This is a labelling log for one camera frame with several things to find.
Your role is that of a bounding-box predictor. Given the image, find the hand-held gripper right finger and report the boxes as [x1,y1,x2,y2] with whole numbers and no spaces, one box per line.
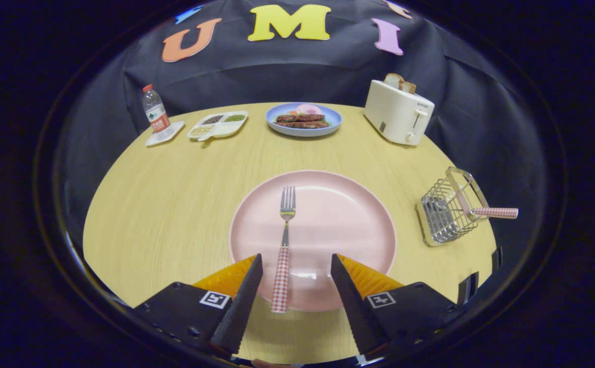
[330,254,459,361]

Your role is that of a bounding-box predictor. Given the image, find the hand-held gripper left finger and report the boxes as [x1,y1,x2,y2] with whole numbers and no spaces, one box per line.
[133,254,264,358]

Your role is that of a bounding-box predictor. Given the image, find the fork with checked handle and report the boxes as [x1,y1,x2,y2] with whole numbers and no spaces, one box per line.
[271,186,296,313]

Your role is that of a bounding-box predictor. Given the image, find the spoon with checked handle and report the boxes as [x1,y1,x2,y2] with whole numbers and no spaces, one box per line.
[451,206,519,220]

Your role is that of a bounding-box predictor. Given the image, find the pink plate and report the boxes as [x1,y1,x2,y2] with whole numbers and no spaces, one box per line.
[229,170,398,313]

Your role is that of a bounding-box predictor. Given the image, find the white divided dish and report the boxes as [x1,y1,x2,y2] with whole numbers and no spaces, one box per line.
[188,111,249,142]

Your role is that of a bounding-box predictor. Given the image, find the blue plate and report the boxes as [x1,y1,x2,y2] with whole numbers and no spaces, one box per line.
[266,103,343,137]

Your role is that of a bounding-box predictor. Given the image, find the small white coaster tray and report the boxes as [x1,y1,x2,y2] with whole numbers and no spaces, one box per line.
[145,121,186,147]

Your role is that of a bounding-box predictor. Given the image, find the white toaster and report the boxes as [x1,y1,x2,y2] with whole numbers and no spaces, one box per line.
[363,79,436,147]

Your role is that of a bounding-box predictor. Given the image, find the clear plastic water bottle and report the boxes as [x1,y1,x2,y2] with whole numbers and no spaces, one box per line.
[142,84,172,140]

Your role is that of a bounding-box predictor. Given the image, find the black backdrop cloth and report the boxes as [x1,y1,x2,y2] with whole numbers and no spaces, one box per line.
[55,0,564,307]

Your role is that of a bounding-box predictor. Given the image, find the metal wire basket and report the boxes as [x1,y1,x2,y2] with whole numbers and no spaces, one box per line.
[416,167,490,247]

